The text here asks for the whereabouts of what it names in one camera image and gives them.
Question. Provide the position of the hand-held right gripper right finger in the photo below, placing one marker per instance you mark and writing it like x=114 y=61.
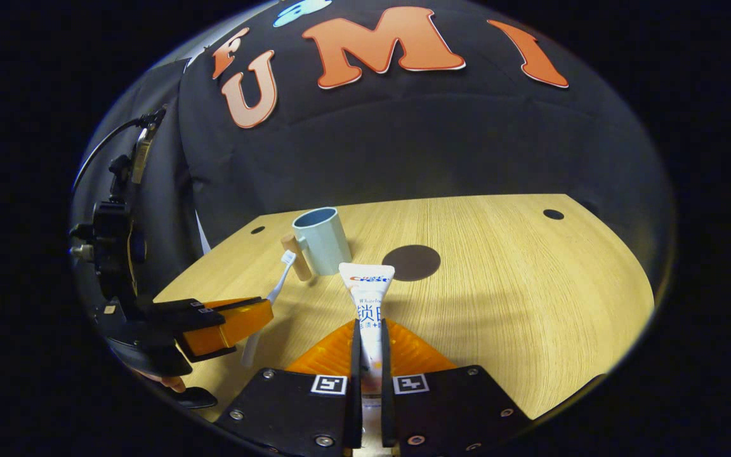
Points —
x=454 y=406

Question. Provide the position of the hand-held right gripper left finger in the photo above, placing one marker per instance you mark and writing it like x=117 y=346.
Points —
x=289 y=406

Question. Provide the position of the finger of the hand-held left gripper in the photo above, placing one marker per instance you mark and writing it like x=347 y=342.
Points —
x=232 y=327

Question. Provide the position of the white toothbrush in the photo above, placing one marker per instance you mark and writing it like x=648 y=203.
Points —
x=275 y=292

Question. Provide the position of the white toothpaste tube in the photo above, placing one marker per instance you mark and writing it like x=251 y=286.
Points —
x=368 y=298

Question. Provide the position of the dark round coaster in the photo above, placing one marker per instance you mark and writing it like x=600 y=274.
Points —
x=411 y=262

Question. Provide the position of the black backdrop cloth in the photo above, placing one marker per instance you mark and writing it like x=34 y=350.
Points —
x=403 y=139

